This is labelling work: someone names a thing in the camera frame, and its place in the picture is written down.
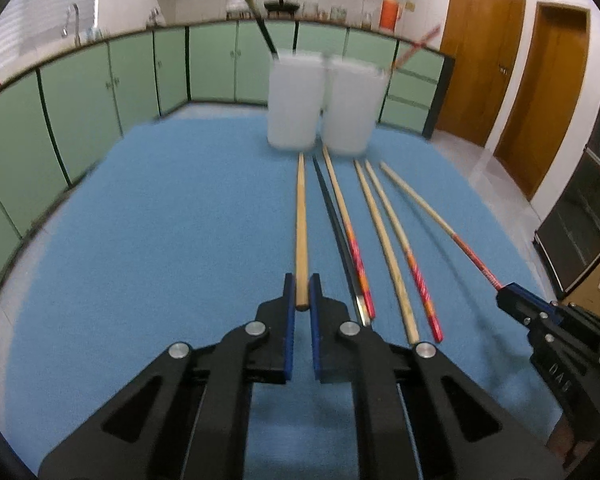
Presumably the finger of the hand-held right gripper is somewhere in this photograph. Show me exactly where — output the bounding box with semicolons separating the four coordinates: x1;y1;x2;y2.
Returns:
503;283;600;356
496;286;562;343

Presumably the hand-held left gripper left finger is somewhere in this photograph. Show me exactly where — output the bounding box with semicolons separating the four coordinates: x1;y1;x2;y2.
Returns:
37;272;297;480

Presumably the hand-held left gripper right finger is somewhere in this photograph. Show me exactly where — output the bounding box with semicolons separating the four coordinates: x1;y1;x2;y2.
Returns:
308;272;574;480

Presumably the plain wooden chopstick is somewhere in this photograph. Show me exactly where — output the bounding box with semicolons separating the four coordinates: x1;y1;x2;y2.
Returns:
295;153;312;310
354;160;421;345

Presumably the red patterned wooden chopstick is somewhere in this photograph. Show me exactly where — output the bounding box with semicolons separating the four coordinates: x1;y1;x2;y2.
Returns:
365;160;444;343
380;162;505;291
390;24;442;72
321;146;377;321

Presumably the white double utensil holder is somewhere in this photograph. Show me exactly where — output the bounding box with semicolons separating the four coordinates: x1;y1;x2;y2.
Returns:
266;52;388;156

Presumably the black chopstick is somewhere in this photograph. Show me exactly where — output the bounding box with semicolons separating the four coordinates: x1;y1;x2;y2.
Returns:
311;156;372;327
237;0;279;61

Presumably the person's right hand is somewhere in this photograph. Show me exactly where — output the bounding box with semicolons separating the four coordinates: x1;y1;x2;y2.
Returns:
546;406;582;467

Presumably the cardboard box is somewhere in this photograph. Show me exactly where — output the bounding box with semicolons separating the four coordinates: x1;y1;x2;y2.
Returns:
561;254;600;312

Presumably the blue mat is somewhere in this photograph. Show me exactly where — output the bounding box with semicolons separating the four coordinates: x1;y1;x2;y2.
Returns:
2;112;573;480

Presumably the wooden door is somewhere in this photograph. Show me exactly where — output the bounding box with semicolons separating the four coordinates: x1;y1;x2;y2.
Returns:
493;2;592;202
432;0;527;149

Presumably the green lower cabinet unit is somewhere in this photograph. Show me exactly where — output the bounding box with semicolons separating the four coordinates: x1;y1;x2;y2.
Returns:
0;17;456;311

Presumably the orange thermos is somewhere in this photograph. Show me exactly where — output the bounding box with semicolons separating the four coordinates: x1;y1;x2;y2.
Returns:
379;0;404;31

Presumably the black wok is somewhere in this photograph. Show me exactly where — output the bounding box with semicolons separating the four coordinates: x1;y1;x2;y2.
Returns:
263;0;301;16

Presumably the metal kitchen faucet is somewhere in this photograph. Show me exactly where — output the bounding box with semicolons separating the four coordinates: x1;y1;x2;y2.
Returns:
61;4;81;39

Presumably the white window blind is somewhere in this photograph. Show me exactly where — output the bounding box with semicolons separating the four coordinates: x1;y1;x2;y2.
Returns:
0;0;107;80

